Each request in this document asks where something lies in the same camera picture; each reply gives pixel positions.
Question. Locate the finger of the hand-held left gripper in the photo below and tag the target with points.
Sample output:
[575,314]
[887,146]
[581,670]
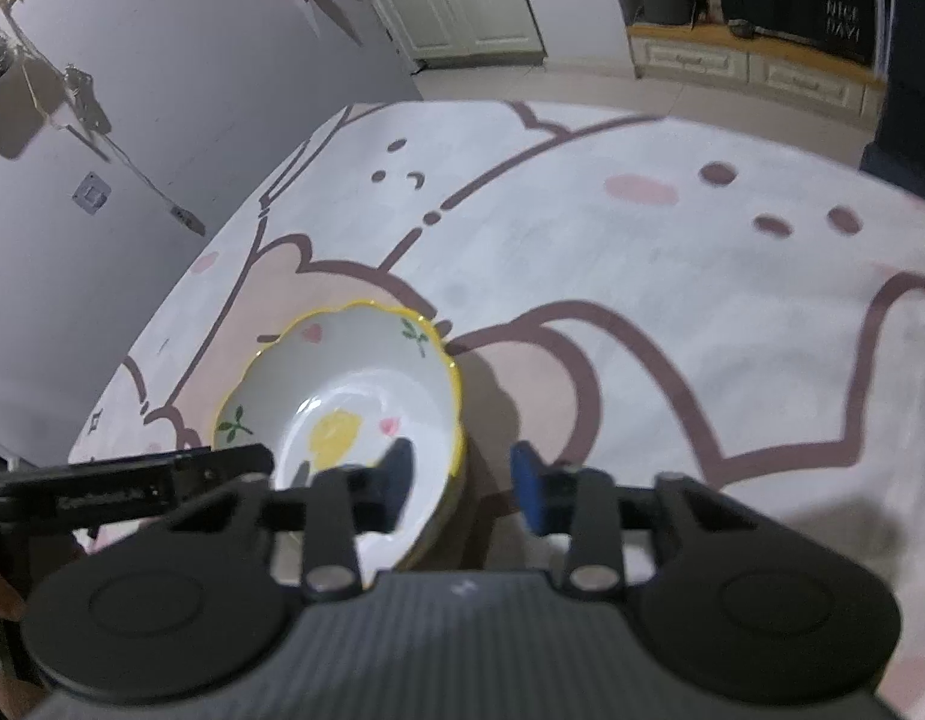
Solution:
[94,491]

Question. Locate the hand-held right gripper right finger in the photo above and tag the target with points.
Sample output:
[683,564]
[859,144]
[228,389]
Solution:
[528,487]

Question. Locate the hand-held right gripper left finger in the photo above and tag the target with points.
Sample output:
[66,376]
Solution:
[395,480]

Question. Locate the floral bowl with yellow rim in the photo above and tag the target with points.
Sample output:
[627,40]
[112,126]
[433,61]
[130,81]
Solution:
[342,390]

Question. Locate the person's left hand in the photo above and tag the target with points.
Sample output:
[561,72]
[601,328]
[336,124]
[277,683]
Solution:
[1,596]

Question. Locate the bear print tablecloth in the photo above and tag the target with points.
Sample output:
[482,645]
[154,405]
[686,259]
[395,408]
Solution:
[620,277]

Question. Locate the low wooden drawer cabinet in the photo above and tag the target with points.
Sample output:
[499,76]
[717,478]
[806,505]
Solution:
[755,67]

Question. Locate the white cabinet doors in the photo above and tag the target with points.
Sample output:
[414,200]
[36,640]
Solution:
[462,0]

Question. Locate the dark blue chair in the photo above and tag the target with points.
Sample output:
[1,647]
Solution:
[909,90]

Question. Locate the wall socket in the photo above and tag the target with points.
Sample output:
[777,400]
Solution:
[91,191]

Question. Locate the wall leaf garland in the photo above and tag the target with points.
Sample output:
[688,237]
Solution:
[79,90]

